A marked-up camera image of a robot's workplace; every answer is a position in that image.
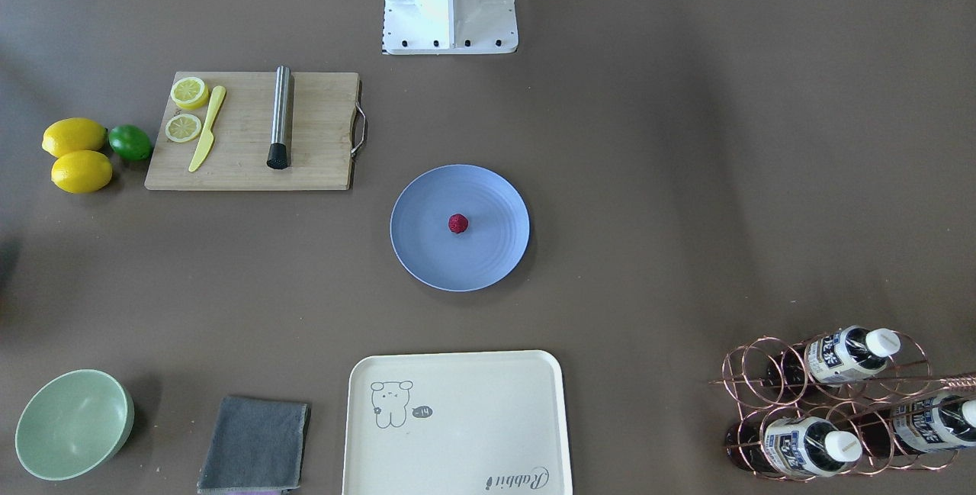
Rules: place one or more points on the blue round plate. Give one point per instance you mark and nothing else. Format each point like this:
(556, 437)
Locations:
(491, 247)

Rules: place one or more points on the red strawberry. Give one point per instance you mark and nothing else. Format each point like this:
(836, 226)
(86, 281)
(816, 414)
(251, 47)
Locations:
(458, 223)

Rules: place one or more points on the cream rabbit tray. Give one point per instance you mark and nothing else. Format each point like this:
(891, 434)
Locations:
(457, 423)

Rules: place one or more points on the steel muddler black tip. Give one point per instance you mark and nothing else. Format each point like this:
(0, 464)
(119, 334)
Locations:
(279, 150)

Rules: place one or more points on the wooden cutting board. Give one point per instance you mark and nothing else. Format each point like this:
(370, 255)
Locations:
(321, 138)

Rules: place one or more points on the yellow plastic knife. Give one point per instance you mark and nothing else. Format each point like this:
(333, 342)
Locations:
(206, 138)

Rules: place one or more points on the lemon half slice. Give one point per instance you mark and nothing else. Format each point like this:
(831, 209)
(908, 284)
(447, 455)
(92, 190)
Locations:
(190, 93)
(183, 128)

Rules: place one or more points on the grey folded cloth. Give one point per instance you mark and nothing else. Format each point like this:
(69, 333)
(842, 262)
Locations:
(256, 447)

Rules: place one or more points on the green lime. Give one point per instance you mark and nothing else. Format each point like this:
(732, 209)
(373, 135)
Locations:
(130, 142)

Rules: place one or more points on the tea bottle front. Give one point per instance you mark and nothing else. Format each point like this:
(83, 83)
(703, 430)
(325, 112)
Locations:
(792, 448)

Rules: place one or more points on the tea bottle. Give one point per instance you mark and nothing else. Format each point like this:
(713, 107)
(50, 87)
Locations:
(944, 422)
(792, 448)
(848, 355)

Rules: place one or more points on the tea bottle middle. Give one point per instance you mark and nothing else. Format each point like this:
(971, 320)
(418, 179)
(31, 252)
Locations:
(848, 355)

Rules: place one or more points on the yellow lemon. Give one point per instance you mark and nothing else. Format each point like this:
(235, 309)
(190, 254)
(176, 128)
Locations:
(82, 171)
(73, 134)

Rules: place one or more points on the green ceramic bowl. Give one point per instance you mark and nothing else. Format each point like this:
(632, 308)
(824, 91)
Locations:
(73, 425)

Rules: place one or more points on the tea bottle back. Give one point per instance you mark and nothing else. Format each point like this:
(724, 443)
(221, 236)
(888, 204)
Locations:
(944, 422)

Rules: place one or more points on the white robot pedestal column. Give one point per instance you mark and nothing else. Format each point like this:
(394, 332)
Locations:
(449, 27)

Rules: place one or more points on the copper wire bottle rack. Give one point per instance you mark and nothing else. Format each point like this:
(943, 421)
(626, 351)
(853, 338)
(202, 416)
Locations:
(909, 376)

